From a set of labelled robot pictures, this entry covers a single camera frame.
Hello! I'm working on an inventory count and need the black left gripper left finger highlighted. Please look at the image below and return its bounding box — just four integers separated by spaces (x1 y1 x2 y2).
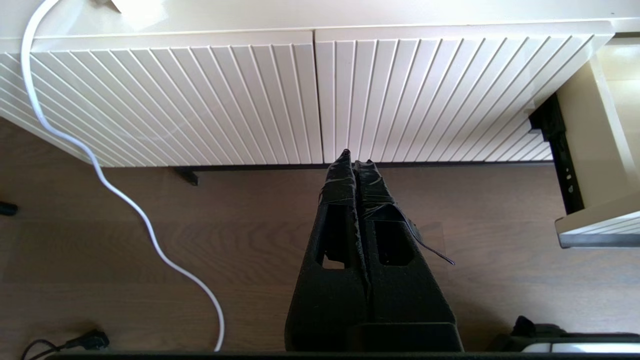
285 149 370 351

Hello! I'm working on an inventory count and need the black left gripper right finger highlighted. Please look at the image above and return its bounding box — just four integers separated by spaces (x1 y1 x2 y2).
355 159 458 325

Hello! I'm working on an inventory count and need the cream ribbed drawer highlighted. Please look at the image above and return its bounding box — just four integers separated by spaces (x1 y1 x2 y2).
554 37 640 249

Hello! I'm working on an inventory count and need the black white robot base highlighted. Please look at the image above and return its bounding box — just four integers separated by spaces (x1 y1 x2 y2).
487 315 640 354

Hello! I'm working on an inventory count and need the white ribbed sideboard cabinet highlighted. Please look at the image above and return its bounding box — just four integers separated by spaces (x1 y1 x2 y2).
0 0 640 168

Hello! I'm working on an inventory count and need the cream ribbed cabinet front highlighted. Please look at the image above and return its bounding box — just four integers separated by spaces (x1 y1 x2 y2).
0 30 323 167
314 21 615 163

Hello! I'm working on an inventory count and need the white power adapter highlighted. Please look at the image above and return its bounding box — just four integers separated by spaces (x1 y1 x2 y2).
110 0 167 27

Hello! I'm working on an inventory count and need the black power plug with cord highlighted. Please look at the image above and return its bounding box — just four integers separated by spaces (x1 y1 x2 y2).
20 327 111 360

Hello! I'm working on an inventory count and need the thick white power cable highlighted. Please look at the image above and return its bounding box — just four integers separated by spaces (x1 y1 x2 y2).
21 0 226 352

